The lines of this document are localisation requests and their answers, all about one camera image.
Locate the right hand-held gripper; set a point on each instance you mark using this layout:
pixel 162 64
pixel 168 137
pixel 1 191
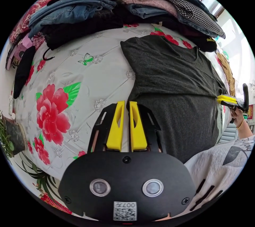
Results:
pixel 240 105

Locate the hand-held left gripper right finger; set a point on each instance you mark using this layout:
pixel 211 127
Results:
pixel 138 133

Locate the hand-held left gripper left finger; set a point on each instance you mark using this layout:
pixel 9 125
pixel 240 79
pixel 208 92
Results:
pixel 116 131

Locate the gray long sleeve shirt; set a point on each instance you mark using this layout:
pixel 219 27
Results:
pixel 175 91

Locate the person's right forearm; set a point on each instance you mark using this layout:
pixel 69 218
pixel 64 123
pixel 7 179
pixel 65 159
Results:
pixel 247 131

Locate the person's right hand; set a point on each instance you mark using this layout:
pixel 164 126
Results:
pixel 237 116

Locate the yellow striped garment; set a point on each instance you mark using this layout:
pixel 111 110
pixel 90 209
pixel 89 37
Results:
pixel 227 69

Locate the bed with floral sheet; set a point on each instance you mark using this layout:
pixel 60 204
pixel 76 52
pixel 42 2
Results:
pixel 95 79

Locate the person's body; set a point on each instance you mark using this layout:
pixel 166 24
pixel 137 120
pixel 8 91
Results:
pixel 219 171

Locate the potted plant in dark pot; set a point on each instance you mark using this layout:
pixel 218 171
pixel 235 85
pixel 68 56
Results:
pixel 14 135

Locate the black garment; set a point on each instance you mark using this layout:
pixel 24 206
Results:
pixel 23 71

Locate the pile of clothes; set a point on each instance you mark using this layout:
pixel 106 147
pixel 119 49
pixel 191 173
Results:
pixel 89 18

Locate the pink box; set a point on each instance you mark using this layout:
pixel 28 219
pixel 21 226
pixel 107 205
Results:
pixel 19 51

